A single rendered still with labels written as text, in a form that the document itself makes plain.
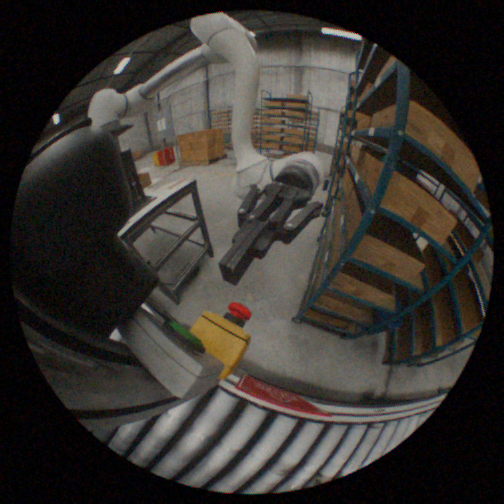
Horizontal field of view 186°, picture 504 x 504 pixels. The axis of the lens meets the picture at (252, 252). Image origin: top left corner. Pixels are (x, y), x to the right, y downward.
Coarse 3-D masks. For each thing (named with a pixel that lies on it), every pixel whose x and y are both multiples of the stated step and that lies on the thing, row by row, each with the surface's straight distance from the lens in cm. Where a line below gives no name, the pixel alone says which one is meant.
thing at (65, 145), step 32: (96, 128) 7; (32, 160) 8; (64, 160) 6; (96, 160) 6; (32, 192) 6; (64, 192) 6; (96, 192) 6; (128, 192) 7; (32, 224) 6; (64, 224) 6; (96, 224) 6; (32, 256) 6; (64, 256) 6; (128, 256) 10; (32, 288) 8; (64, 288) 7; (128, 320) 11
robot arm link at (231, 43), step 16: (224, 32) 51; (240, 32) 52; (224, 48) 49; (240, 48) 47; (240, 64) 45; (256, 64) 46; (240, 80) 44; (256, 80) 44; (240, 96) 43; (256, 96) 45; (240, 112) 43; (240, 128) 44; (240, 144) 44; (240, 160) 45; (256, 160) 43; (240, 176) 44; (256, 176) 42; (240, 192) 47
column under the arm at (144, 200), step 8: (120, 152) 87; (128, 152) 87; (128, 160) 86; (128, 168) 86; (128, 176) 87; (136, 176) 88; (136, 184) 88; (136, 192) 89; (144, 192) 92; (136, 200) 89; (144, 200) 91; (152, 200) 90; (136, 208) 90
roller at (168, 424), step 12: (180, 408) 36; (192, 408) 37; (168, 420) 39; (180, 420) 39; (156, 432) 43; (168, 432) 42; (144, 444) 48; (156, 444) 46; (132, 456) 56; (144, 456) 52
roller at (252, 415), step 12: (252, 408) 33; (264, 408) 36; (240, 420) 35; (252, 420) 34; (228, 432) 37; (240, 432) 35; (252, 432) 36; (216, 444) 40; (228, 444) 37; (240, 444) 37; (204, 456) 44; (216, 456) 40; (228, 456) 40; (192, 468) 48; (204, 468) 44; (216, 468) 43; (180, 480) 53; (192, 480) 49; (204, 480) 48
